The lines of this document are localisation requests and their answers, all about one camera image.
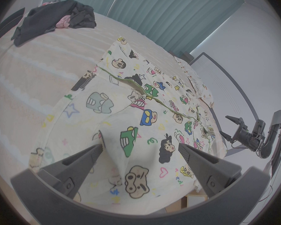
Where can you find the white printed pillow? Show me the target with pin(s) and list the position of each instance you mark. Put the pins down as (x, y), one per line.
(196, 83)

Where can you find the pile of clothes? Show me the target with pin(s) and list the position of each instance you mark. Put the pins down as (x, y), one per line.
(49, 17)

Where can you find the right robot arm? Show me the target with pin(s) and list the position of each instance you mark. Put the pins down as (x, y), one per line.
(269, 142)

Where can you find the dark chest of drawers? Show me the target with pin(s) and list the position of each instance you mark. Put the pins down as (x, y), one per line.
(11, 17)

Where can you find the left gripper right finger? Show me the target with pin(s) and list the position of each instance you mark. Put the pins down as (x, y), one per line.
(215, 176)

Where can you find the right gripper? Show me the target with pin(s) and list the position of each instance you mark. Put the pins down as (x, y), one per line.
(242, 135)

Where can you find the grey bedside table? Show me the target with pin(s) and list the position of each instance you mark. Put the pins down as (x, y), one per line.
(185, 55)

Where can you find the bed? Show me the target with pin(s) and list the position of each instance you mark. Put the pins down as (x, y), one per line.
(37, 78)

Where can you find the white printed pyjama top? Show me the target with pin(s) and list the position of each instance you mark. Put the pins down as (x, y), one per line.
(131, 102)

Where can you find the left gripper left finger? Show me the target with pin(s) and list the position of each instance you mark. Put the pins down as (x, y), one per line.
(60, 176)

